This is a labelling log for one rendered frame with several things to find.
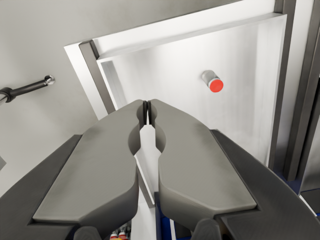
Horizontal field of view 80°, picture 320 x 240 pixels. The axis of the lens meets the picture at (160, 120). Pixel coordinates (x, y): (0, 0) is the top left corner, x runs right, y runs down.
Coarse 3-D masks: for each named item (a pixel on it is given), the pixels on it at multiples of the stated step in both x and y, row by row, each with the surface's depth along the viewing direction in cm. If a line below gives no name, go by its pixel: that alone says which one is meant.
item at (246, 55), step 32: (192, 32) 28; (224, 32) 26; (256, 32) 29; (128, 64) 30; (160, 64) 31; (192, 64) 31; (224, 64) 31; (256, 64) 32; (128, 96) 33; (160, 96) 34; (192, 96) 34; (224, 96) 35; (256, 96) 35; (224, 128) 38; (256, 128) 39
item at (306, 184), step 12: (312, 108) 35; (312, 120) 36; (312, 132) 37; (312, 144) 38; (300, 156) 42; (312, 156) 44; (300, 168) 43; (312, 168) 46; (300, 180) 44; (312, 180) 49
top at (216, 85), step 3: (213, 81) 28; (216, 81) 28; (219, 81) 28; (210, 84) 28; (213, 84) 28; (216, 84) 28; (219, 84) 28; (222, 84) 28; (210, 87) 28; (213, 87) 29; (216, 87) 29; (219, 87) 29; (222, 87) 29; (213, 90) 29; (216, 90) 29; (219, 90) 29
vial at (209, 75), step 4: (204, 72) 32; (208, 72) 31; (212, 72) 30; (204, 76) 31; (208, 76) 30; (212, 76) 29; (216, 76) 29; (204, 80) 31; (208, 80) 29; (212, 80) 28; (208, 84) 29
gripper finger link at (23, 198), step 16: (64, 144) 8; (48, 160) 7; (64, 160) 7; (32, 176) 6; (48, 176) 6; (16, 192) 6; (32, 192) 6; (0, 208) 5; (16, 208) 5; (32, 208) 5; (0, 224) 5; (16, 224) 5; (32, 224) 5; (48, 224) 5; (64, 224) 5
